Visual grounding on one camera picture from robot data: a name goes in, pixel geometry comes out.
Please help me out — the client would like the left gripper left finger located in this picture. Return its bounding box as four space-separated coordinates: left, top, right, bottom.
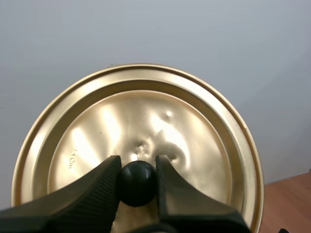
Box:
0 155 122 233

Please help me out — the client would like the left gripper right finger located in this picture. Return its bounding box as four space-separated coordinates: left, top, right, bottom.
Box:
155 154 251 233

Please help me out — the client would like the gold lid with black knob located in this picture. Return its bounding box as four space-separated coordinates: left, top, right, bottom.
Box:
10 63 265 233

